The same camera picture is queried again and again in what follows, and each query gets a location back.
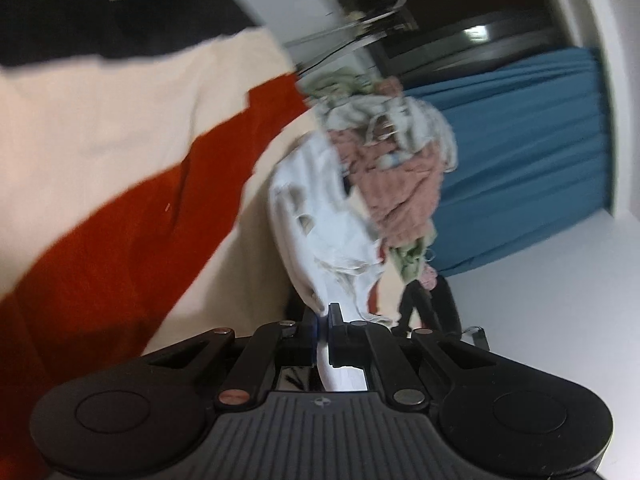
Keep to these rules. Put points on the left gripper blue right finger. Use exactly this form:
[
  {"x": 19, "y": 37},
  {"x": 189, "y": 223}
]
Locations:
[{"x": 373, "y": 349}]

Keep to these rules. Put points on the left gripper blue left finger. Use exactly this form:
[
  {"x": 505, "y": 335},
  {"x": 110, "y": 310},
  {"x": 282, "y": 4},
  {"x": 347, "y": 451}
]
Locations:
[{"x": 255, "y": 373}]

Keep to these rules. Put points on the white t-shirt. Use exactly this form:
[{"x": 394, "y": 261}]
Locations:
[{"x": 330, "y": 252}]

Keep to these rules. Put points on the black armchair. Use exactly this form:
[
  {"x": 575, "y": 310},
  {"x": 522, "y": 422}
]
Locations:
[{"x": 436, "y": 309}]

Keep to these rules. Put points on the small pink cloth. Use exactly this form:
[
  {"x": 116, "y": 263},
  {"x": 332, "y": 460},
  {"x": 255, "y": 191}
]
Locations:
[{"x": 428, "y": 277}]

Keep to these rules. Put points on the pink fluffy blanket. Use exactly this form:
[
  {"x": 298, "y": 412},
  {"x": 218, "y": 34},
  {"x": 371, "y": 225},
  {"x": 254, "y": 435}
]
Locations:
[{"x": 401, "y": 200}]

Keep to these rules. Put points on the white grey garment pile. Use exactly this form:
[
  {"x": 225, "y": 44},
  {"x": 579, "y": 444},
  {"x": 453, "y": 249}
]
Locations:
[{"x": 411, "y": 124}]

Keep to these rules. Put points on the right blue curtain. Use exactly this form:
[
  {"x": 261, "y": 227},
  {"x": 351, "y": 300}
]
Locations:
[{"x": 534, "y": 156}]

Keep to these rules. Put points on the green printed blanket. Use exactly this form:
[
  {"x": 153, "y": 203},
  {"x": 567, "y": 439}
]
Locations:
[{"x": 337, "y": 85}]

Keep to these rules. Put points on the striped fleece blanket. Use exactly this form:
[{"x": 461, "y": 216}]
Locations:
[{"x": 137, "y": 142}]

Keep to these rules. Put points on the garment steamer stand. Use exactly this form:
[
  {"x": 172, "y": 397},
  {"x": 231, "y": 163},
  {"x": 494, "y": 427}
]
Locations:
[{"x": 358, "y": 31}]

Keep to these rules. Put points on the dark window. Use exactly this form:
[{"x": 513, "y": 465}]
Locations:
[{"x": 426, "y": 41}]

